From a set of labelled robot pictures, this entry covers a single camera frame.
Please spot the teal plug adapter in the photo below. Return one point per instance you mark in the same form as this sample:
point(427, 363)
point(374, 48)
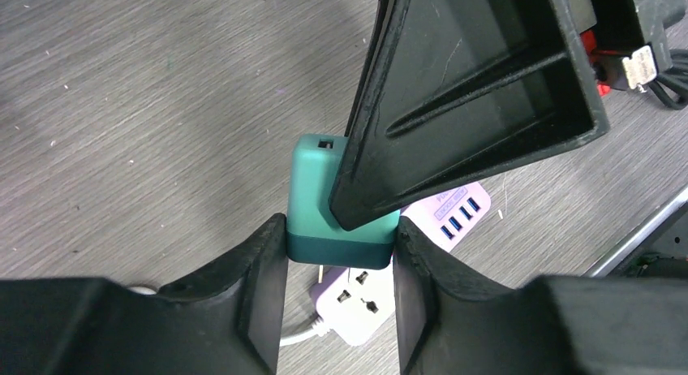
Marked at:
point(313, 234)

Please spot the purple power strip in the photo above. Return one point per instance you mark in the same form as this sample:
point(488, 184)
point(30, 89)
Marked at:
point(355, 303)

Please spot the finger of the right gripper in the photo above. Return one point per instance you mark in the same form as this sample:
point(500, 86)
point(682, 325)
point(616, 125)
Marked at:
point(454, 91)

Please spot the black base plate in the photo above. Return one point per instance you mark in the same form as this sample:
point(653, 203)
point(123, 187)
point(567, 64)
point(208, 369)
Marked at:
point(657, 248)

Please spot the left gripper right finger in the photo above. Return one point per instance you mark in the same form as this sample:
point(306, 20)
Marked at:
point(555, 324)

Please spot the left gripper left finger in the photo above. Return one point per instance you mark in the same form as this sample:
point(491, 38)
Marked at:
point(224, 318)

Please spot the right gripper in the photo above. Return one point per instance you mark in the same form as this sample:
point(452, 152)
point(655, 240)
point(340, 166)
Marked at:
point(626, 40)

